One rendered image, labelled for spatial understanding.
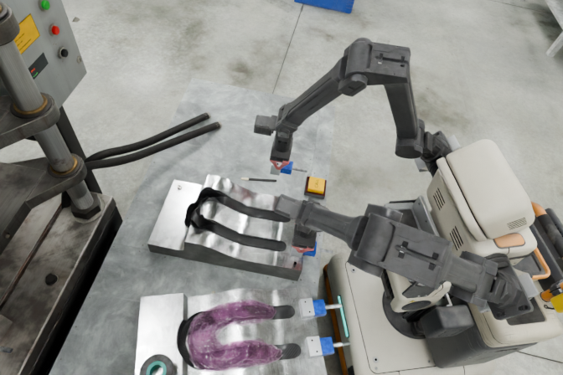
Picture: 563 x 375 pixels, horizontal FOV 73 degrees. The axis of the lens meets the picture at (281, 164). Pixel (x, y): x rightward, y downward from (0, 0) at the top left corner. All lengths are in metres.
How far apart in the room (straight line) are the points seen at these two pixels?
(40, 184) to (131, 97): 1.82
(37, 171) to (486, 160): 1.23
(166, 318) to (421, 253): 0.76
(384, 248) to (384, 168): 2.15
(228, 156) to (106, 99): 1.66
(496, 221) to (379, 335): 1.05
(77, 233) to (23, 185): 0.27
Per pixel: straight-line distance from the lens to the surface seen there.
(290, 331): 1.20
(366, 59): 0.83
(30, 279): 1.45
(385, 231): 0.62
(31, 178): 1.32
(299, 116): 1.07
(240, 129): 1.65
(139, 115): 2.89
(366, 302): 1.92
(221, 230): 1.24
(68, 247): 1.46
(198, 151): 1.57
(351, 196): 2.53
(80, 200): 1.42
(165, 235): 1.31
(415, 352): 1.94
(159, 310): 1.17
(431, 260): 0.63
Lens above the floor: 2.01
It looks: 52 degrees down
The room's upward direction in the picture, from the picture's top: 11 degrees clockwise
